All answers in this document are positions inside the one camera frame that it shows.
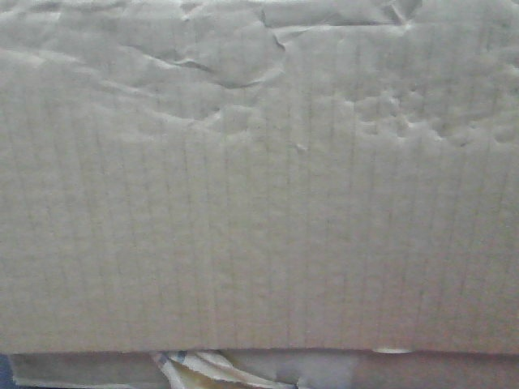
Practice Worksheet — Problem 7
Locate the brown cardboard box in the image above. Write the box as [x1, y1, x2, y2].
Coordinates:
[1, 1, 518, 354]
[7, 349, 518, 388]

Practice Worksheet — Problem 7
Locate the torn packing tape strip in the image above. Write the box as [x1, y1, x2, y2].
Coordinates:
[150, 351, 299, 388]

